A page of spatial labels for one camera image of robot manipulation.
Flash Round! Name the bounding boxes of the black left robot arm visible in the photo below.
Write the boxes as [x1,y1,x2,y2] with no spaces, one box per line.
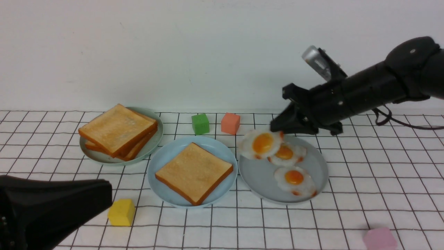
[0,175,112,250]

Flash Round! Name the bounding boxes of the white grid tablecloth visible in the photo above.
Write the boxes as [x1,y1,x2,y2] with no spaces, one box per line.
[1,110,444,250]

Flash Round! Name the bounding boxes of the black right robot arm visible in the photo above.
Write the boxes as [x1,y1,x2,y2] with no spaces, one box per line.
[270,36,444,136]

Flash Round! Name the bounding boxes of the yellow foam cube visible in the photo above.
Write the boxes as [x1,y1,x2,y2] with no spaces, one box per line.
[108,198,135,227]

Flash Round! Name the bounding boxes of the toast slice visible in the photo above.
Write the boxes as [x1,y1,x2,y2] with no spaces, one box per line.
[155,142,234,206]
[79,104,157,158]
[85,128,157,161]

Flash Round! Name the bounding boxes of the green foam cube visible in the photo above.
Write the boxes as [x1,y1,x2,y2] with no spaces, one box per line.
[191,114,210,135]

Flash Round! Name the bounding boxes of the light blue plate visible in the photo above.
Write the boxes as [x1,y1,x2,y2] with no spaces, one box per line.
[146,136,238,209]

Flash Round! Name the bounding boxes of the pink foam cube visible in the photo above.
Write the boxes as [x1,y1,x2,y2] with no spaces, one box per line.
[363,227,398,250]

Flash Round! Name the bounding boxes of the orange foam cube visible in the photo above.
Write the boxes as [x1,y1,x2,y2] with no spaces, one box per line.
[221,112,241,135]

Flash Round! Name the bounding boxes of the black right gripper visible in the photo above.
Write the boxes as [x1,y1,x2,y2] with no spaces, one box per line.
[270,78,347,136]

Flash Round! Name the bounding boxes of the grey plate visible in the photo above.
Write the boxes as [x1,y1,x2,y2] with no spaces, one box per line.
[238,135,329,205]

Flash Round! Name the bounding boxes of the pale green plate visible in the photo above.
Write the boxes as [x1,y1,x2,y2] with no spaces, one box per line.
[79,107,164,167]

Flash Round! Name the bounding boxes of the fried egg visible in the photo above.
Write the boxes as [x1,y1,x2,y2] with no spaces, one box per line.
[268,142,307,167]
[238,130,284,159]
[273,166,317,197]

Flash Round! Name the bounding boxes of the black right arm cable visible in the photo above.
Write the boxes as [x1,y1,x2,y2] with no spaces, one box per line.
[372,106,444,130]

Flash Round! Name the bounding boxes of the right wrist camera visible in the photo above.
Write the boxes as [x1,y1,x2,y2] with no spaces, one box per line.
[302,45,347,81]

